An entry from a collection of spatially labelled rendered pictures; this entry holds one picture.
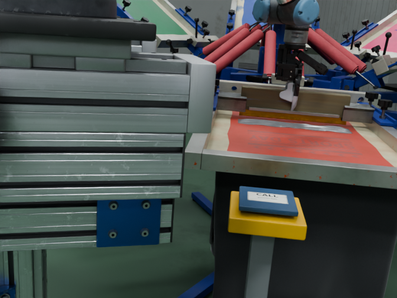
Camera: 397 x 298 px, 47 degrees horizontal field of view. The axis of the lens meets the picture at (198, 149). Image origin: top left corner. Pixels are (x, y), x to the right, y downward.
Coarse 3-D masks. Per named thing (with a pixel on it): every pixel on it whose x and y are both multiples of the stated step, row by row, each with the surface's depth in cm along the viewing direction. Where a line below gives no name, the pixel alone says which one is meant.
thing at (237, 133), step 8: (232, 112) 163; (232, 120) 150; (272, 120) 155; (280, 120) 156; (288, 120) 157; (232, 128) 139; (240, 128) 140; (248, 128) 140; (256, 128) 141; (264, 128) 142; (272, 128) 143; (280, 128) 144; (288, 128) 144; (232, 136) 130; (240, 136) 130; (232, 144) 121; (240, 144) 122; (240, 152) 115; (248, 152) 115; (256, 152) 116; (264, 152) 116; (272, 152) 117; (280, 152) 117; (288, 152) 118
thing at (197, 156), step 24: (192, 144) 105; (192, 168) 100; (216, 168) 99; (240, 168) 99; (264, 168) 98; (288, 168) 98; (312, 168) 97; (336, 168) 97; (360, 168) 97; (384, 168) 98
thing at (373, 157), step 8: (296, 128) 145; (352, 128) 151; (328, 136) 138; (336, 136) 139; (344, 136) 140; (352, 136) 141; (360, 136) 141; (360, 144) 131; (368, 144) 132; (360, 152) 123; (368, 152) 124; (376, 152) 124; (328, 160) 113; (336, 160) 114; (344, 160) 114; (352, 160) 115; (360, 160) 115; (368, 160) 116; (376, 160) 116; (384, 160) 117
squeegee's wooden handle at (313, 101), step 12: (252, 96) 153; (264, 96) 153; (276, 96) 152; (300, 96) 152; (312, 96) 151; (324, 96) 151; (336, 96) 150; (348, 96) 150; (276, 108) 153; (288, 108) 153; (300, 108) 153; (312, 108) 152; (324, 108) 152; (336, 108) 151
